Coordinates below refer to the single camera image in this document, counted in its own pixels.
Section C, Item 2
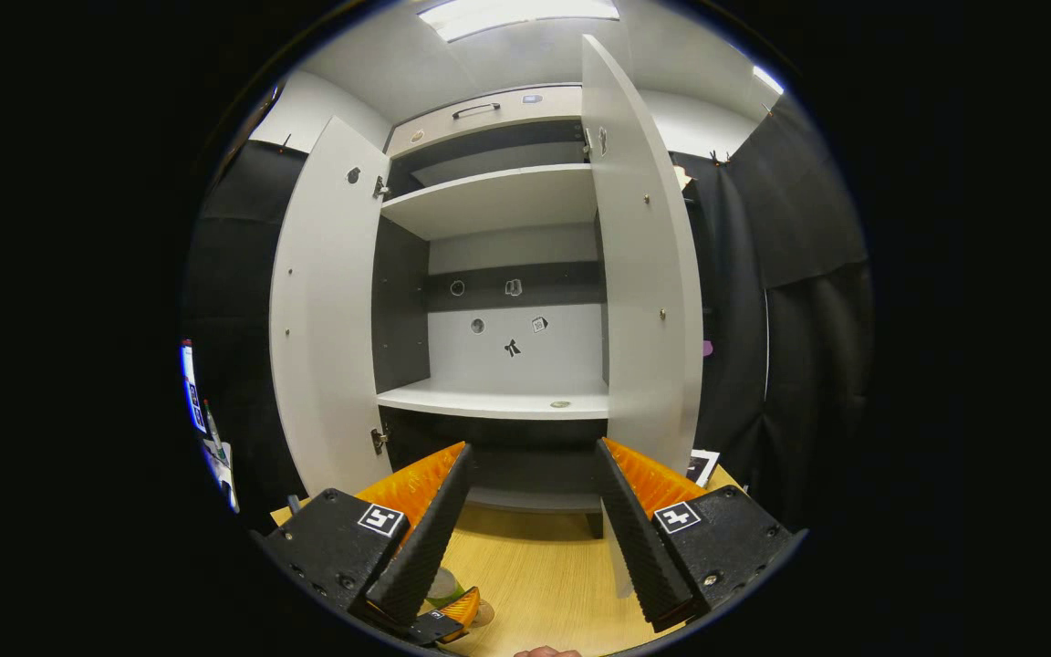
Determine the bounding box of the black backdrop cloth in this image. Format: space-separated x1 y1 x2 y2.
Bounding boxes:
181 91 875 535

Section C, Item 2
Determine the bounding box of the large ceiling light panel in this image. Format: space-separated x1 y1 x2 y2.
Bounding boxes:
418 0 620 43

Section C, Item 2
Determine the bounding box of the bright screen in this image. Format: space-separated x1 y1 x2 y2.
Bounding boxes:
181 339 209 434

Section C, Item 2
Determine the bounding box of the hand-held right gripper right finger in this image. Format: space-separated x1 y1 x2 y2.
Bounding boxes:
595 438 805 632

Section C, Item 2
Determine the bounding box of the white cabinet door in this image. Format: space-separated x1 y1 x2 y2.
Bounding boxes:
268 116 394 498
580 35 704 475

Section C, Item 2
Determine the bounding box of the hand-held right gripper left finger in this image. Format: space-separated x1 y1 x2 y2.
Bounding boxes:
261 443 474 632

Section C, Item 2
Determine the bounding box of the green label bottle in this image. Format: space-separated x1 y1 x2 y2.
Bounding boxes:
423 566 470 610

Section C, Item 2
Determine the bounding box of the white cabinet drawer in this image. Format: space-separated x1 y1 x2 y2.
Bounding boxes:
386 84 584 158

